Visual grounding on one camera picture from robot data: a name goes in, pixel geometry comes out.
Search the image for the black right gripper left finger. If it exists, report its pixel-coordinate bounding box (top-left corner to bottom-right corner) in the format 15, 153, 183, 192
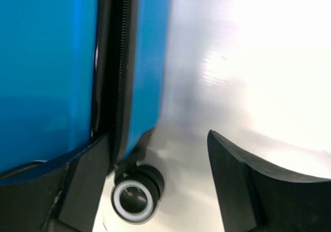
1, 134, 110, 231

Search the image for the blue hard-shell suitcase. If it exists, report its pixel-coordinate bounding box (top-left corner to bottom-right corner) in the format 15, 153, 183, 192
1, 0, 171, 224

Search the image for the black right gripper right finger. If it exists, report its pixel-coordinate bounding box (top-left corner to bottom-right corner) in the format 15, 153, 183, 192
207, 130, 330, 231

